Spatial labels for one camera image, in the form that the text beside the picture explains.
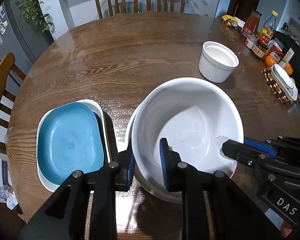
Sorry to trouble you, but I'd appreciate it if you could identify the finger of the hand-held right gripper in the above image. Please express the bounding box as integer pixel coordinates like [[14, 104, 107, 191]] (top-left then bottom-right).
[[244, 135, 300, 161], [221, 139, 300, 179]]

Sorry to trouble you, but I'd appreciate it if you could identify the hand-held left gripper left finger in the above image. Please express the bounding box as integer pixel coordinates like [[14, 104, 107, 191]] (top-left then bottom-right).
[[19, 151, 137, 240]]

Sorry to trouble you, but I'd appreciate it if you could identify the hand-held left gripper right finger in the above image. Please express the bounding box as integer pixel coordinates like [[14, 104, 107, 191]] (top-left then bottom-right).
[[159, 137, 283, 240]]

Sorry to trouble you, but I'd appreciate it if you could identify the large white bowl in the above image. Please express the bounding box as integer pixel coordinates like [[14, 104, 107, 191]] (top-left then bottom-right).
[[125, 104, 238, 204]]

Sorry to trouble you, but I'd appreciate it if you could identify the medium white bowl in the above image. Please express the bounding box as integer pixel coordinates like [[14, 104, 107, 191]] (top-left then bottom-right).
[[131, 77, 245, 193]]

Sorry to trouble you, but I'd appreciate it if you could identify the blue square plate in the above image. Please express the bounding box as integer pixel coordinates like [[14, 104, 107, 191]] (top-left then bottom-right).
[[36, 102, 105, 185]]

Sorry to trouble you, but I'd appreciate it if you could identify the white blue-patterned square plate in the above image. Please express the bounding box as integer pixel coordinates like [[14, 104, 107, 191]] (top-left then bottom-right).
[[37, 99, 113, 193]]

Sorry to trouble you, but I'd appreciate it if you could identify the wooden beaded trivet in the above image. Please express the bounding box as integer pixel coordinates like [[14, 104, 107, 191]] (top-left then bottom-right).
[[262, 66, 293, 105]]

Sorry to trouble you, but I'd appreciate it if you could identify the white oval dish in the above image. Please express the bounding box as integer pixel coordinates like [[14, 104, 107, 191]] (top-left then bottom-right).
[[270, 64, 298, 102]]

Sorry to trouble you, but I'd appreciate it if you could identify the white ramekin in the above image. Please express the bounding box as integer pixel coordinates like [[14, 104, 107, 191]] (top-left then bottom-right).
[[198, 41, 240, 83]]

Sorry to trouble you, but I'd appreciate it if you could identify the dark sauce jar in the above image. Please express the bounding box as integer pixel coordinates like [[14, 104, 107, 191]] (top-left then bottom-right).
[[252, 40, 269, 59]]

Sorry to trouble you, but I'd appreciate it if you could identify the red-labelled jar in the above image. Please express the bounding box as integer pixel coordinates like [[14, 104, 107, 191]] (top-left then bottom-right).
[[267, 40, 284, 63]]

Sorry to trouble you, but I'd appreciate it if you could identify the white tube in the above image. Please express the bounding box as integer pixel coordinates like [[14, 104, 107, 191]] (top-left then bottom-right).
[[281, 47, 295, 64]]

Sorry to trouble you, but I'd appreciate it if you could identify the small white-labelled jar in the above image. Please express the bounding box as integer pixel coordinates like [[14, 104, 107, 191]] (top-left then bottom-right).
[[245, 35, 258, 49]]

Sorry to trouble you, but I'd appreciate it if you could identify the yellow-capped oil bottle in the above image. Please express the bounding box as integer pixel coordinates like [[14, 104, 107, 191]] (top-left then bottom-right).
[[257, 10, 279, 47]]

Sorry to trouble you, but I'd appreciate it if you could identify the red juice bottle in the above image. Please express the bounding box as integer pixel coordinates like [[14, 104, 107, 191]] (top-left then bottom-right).
[[240, 10, 262, 42]]

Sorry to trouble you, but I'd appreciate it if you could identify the patterned cloth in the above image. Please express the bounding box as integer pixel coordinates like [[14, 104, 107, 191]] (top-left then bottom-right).
[[0, 184, 18, 209]]

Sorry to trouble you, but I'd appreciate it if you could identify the yellow snack packet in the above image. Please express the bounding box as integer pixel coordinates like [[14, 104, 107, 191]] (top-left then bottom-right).
[[221, 14, 245, 30]]

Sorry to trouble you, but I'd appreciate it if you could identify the grey refrigerator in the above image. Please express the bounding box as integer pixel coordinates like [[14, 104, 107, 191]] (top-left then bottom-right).
[[0, 0, 56, 80]]

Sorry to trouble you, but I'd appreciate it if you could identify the trailing green plant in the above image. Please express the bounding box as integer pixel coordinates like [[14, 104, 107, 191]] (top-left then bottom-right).
[[14, 0, 55, 34]]

